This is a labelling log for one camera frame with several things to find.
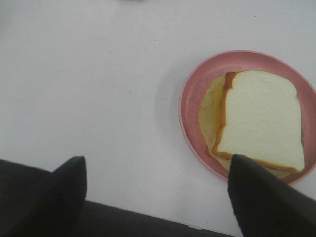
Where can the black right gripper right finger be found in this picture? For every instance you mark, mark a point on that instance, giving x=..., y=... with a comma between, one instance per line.
x=266, y=206

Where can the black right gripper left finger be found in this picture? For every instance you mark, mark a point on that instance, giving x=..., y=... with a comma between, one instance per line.
x=39, y=203

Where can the toy sandwich with bread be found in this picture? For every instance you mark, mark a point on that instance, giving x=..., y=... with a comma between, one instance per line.
x=256, y=114

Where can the pink round plate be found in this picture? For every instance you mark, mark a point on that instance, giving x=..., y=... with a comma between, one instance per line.
x=199, y=81

